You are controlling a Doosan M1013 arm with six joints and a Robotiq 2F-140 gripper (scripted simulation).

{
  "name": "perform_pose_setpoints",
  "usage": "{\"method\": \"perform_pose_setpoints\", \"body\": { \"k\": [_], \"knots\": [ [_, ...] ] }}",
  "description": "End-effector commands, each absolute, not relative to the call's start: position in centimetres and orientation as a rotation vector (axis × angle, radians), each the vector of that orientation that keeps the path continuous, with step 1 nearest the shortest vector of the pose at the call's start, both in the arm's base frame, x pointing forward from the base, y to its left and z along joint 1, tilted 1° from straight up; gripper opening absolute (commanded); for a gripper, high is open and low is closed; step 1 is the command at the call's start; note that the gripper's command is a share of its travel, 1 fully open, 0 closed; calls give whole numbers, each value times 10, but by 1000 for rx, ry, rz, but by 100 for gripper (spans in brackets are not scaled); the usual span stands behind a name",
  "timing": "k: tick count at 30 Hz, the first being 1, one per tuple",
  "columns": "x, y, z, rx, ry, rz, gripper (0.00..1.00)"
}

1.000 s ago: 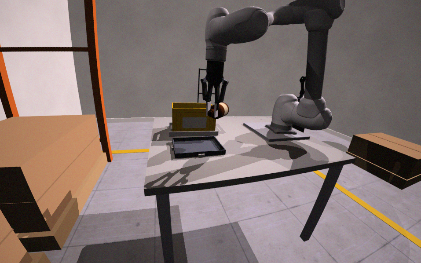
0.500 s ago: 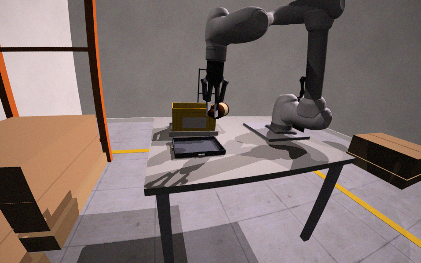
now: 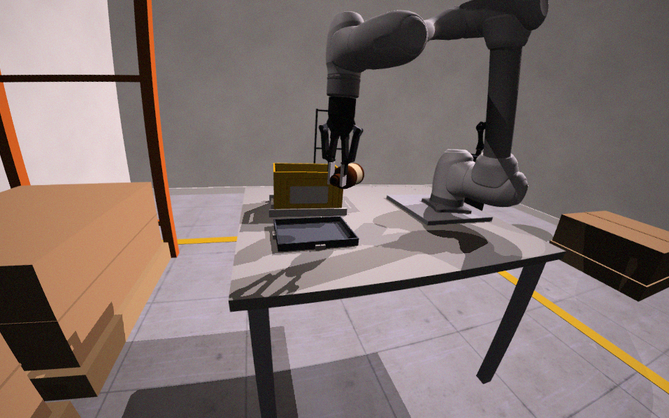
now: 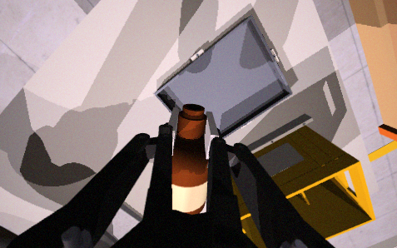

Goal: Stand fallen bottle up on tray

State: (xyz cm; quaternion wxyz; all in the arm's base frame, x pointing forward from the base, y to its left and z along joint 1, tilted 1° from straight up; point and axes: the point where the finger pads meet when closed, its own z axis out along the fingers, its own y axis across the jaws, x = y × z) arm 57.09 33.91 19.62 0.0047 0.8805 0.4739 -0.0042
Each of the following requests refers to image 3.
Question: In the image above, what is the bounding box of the dark olive open-top crate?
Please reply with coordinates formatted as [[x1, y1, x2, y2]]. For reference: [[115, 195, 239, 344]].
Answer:
[[273, 163, 343, 209]]

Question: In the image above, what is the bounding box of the brown glass bottle with cream label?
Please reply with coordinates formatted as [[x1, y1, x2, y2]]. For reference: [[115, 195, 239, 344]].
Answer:
[[329, 163, 364, 189]]

